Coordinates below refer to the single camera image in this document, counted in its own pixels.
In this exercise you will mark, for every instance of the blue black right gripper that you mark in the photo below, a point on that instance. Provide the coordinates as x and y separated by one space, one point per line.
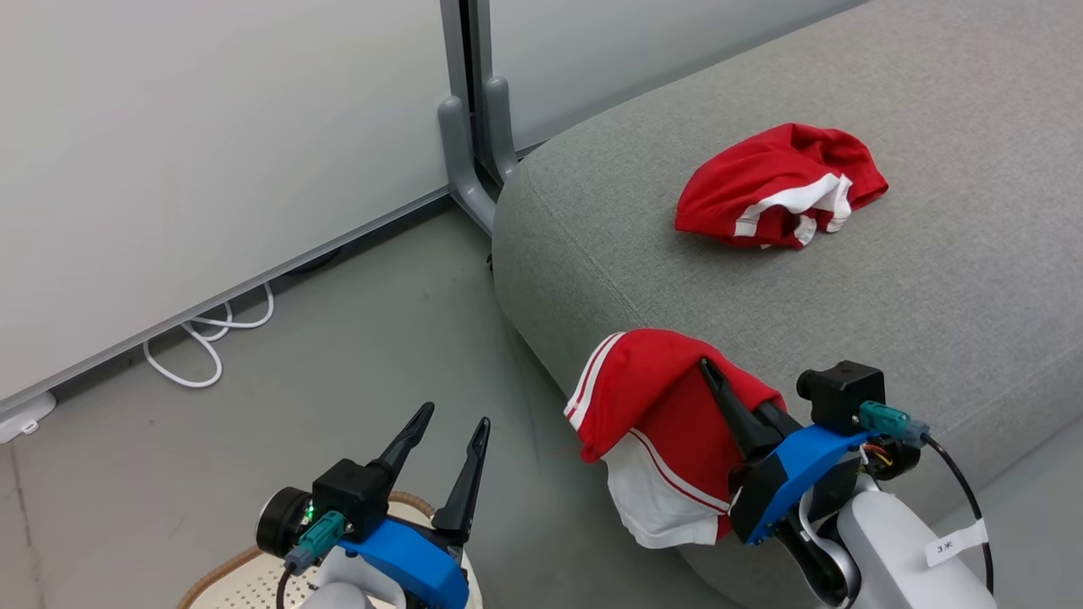
787 474

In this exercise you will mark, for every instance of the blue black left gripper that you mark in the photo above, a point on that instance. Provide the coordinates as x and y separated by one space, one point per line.
419 562

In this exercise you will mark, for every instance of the red white striped shirt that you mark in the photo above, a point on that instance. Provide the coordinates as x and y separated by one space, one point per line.
660 423

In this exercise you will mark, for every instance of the red garment with white band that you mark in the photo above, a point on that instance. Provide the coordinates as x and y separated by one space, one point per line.
761 178

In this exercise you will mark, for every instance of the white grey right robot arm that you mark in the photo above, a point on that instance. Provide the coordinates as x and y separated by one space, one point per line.
888 550

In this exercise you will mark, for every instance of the cream perforated laundry basket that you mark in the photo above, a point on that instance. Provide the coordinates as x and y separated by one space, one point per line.
245 588

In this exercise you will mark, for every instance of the grey fabric sofa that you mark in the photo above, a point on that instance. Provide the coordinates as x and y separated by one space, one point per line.
846 296

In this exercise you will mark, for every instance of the grey partition foot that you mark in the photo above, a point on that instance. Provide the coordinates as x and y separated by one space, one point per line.
461 169
499 127

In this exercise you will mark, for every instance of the large white partition panel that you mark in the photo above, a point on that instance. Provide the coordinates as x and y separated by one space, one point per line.
211 152

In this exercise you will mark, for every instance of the narrow white partition panel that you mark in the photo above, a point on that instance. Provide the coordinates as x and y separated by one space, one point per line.
609 59

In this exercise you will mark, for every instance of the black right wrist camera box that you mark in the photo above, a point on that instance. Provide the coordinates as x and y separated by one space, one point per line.
842 393

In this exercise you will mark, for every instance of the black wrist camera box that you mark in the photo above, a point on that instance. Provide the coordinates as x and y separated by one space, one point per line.
842 393
351 499

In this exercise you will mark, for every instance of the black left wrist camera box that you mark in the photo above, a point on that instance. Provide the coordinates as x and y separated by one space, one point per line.
351 499

